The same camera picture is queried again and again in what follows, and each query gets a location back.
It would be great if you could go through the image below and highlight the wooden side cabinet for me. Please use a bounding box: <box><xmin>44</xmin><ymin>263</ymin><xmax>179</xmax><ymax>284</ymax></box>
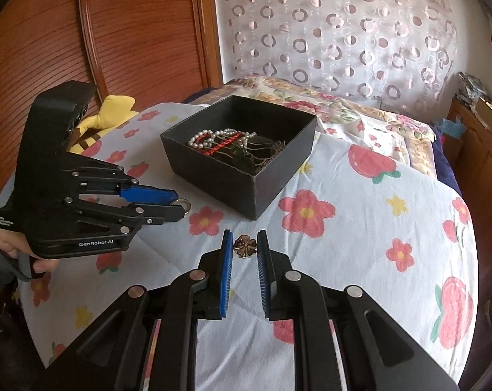
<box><xmin>443</xmin><ymin>97</ymin><xmax>492</xmax><ymax>335</ymax></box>

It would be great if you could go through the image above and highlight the black cardboard jewelry box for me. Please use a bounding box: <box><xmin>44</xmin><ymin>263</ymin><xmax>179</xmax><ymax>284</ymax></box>
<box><xmin>161</xmin><ymin>95</ymin><xmax>317</xmax><ymax>220</ymax></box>

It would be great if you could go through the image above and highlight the yellow plush toy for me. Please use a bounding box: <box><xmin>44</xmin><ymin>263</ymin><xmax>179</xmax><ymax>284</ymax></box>
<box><xmin>67</xmin><ymin>95</ymin><xmax>138</xmax><ymax>154</ymax></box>

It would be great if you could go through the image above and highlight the silver metal hair comb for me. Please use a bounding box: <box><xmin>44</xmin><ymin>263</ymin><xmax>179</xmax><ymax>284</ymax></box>
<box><xmin>230</xmin><ymin>135</ymin><xmax>286</xmax><ymax>175</ymax></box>

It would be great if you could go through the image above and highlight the circle patterned sheer curtain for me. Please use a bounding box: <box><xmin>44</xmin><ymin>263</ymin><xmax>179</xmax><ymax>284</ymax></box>
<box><xmin>217</xmin><ymin>0</ymin><xmax>458</xmax><ymax>114</ymax></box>

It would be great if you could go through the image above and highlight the person left hand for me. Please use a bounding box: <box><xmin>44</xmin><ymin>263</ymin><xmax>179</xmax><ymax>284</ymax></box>
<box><xmin>0</xmin><ymin>229</ymin><xmax>61</xmax><ymax>274</ymax></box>

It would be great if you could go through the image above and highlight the small pearl strand necklace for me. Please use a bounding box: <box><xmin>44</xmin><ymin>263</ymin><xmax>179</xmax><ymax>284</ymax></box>
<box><xmin>187</xmin><ymin>128</ymin><xmax>258</xmax><ymax>152</ymax></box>

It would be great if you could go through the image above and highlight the wooden headboard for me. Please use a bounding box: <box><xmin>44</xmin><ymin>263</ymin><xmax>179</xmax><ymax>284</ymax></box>
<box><xmin>0</xmin><ymin>0</ymin><xmax>223</xmax><ymax>190</ymax></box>

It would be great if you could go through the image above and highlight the gold flower brooch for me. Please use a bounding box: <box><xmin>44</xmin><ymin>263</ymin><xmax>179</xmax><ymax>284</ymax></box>
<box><xmin>232</xmin><ymin>235</ymin><xmax>257</xmax><ymax>259</ymax></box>

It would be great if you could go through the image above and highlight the red braided cord bracelet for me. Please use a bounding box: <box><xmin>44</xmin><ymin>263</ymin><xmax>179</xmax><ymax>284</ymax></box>
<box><xmin>203</xmin><ymin>131</ymin><xmax>247</xmax><ymax>157</ymax></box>

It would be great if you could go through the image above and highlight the white floral bed sheet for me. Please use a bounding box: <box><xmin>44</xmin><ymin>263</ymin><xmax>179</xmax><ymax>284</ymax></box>
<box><xmin>27</xmin><ymin>103</ymin><xmax>477</xmax><ymax>389</ymax></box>

